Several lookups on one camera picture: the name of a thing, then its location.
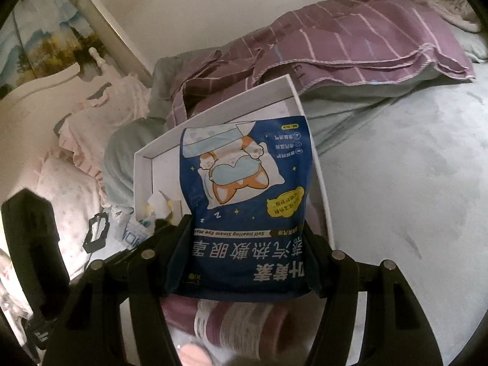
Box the purple striped quilt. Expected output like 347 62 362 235
170 0 477 130

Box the pale blue bed sheet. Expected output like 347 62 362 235
91 30 488 366

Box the landscape wall poster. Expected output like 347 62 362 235
0 0 107 102

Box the white wooden headboard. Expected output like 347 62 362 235
0 48 111 176

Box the grey-green fleece blanket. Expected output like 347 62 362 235
103 55 420 214

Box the white floral pillow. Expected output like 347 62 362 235
36 156 103 275

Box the white floral cloth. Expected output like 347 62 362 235
368 0 483 33

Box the blue eye mask packet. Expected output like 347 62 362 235
168 116 325 302

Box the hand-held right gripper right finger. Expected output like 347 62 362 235
301 232 445 366

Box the black plastic frame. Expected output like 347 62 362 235
84 213 111 254

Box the brown pump bottle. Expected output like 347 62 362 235
162 295 328 351

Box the pink crumpled cloth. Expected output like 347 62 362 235
57 72 153 184

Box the pale blue printed packet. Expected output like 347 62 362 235
110 210 157 252

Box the shallow white cardboard box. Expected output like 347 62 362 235
133 75 336 250

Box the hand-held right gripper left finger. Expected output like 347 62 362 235
42 215 195 366

